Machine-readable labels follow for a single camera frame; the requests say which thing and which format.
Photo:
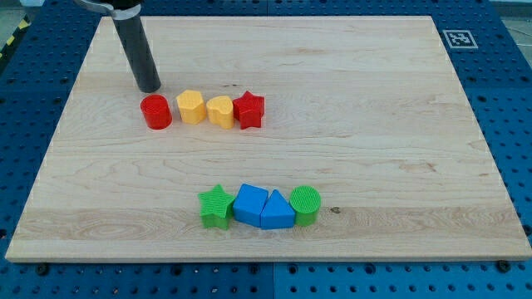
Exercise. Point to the blue triangle block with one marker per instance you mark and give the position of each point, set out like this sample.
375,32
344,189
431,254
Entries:
277,213

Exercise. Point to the yellow hexagon block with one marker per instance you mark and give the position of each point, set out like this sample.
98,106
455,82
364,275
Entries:
191,107

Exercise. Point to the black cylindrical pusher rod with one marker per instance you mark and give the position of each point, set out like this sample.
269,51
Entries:
136,47

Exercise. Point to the light wooden board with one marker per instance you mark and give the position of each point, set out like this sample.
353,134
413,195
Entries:
367,110

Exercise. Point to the green cylinder block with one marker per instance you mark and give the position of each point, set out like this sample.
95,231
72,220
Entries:
305,202

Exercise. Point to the red star block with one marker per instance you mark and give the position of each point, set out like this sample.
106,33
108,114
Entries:
249,110

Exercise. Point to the grey clamp on rod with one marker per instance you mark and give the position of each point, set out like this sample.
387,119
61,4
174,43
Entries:
118,9

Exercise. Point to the yellow heart block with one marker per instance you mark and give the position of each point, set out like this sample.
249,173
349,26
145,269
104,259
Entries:
220,111

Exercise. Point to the blue cube block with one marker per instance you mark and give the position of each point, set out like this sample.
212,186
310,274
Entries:
249,204

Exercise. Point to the red cylinder block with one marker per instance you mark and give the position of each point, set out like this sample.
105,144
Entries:
156,111

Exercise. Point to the green star block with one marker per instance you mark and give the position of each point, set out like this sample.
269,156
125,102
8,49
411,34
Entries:
216,208

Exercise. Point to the white fiducial marker tag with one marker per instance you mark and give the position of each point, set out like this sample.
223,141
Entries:
460,39

